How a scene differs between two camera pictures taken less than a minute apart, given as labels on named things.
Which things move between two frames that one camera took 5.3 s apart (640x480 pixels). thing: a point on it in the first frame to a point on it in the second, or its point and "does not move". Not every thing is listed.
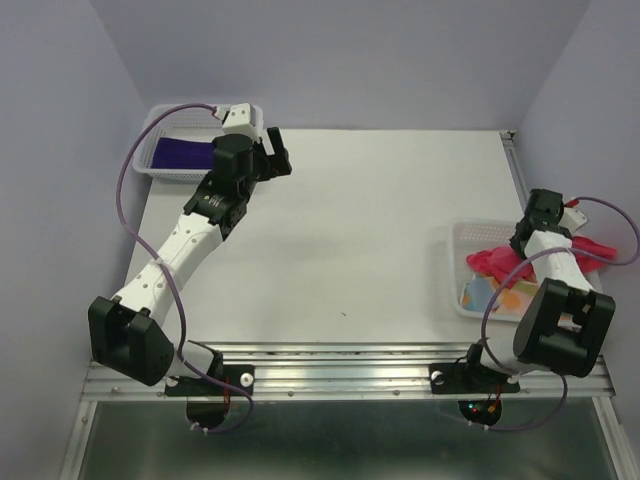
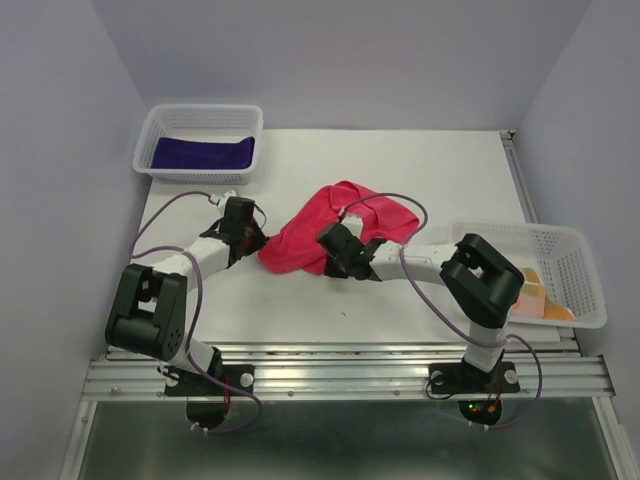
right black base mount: [461, 378] does not move
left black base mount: [241, 375] does not move
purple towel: [185, 154] does not move
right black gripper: [513, 243] to [330, 269]
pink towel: [501, 263] to [293, 245]
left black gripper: [275, 164] to [259, 241]
